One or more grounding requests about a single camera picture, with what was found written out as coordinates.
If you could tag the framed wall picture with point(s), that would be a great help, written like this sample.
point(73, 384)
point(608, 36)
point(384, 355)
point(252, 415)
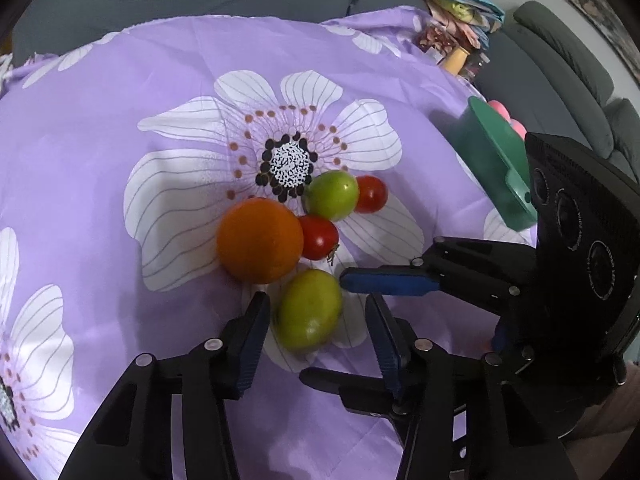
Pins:
point(607, 15)

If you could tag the large orange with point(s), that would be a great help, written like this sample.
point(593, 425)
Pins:
point(260, 240)

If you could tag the large green jujube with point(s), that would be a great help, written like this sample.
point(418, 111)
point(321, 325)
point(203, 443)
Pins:
point(309, 309)

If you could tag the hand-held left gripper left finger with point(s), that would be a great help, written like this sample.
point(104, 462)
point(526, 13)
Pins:
point(252, 345)

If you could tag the purple floral cloth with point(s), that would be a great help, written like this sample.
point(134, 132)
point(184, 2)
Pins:
point(125, 85)

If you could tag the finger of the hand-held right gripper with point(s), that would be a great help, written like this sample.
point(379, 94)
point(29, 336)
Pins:
point(345, 387)
point(390, 281)

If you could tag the grey recliner sofa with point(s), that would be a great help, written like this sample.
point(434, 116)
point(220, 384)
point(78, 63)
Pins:
point(565, 75)

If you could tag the green plastic basin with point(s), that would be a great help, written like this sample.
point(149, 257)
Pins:
point(480, 145)

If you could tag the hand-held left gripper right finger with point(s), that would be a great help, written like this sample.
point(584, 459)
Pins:
point(382, 340)

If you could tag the red tomato with stem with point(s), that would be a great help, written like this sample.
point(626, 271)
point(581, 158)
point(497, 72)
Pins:
point(318, 237)

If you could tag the stack of folded cloths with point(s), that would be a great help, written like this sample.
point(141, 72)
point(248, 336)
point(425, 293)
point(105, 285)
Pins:
point(462, 7)

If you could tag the small green jujube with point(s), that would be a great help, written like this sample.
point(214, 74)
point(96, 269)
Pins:
point(332, 195)

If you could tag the pink plush toy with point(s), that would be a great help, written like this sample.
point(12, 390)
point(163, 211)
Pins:
point(515, 125)

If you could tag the person's right forearm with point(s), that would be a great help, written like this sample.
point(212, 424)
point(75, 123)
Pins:
point(612, 410)

